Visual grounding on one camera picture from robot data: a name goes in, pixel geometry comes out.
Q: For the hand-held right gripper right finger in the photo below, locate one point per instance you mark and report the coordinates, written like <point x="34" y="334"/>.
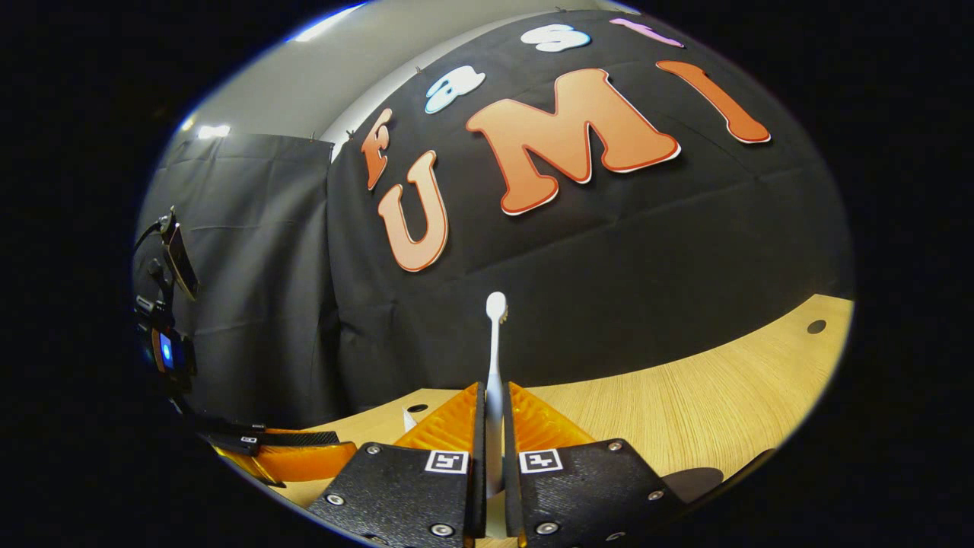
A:
<point x="510" y="495"/>

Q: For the dark round coaster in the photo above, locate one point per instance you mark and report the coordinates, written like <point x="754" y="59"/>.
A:
<point x="692" y="483"/>

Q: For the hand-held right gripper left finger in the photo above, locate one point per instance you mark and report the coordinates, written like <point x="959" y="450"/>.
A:
<point x="479" y="487"/>

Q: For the white toothbrush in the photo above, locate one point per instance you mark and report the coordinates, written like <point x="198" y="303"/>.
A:
<point x="495" y="365"/>

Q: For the black backdrop cloth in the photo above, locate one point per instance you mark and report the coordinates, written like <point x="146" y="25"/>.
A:
<point x="609" y="266"/>

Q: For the white toothpaste tube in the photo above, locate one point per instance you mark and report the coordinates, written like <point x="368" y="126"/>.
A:
<point x="409" y="420"/>

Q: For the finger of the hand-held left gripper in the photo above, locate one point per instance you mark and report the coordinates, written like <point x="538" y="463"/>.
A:
<point x="304" y="460"/>

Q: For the ceiling light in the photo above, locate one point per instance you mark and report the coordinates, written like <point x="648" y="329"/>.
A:
<point x="214" y="132"/>
<point x="327" y="23"/>

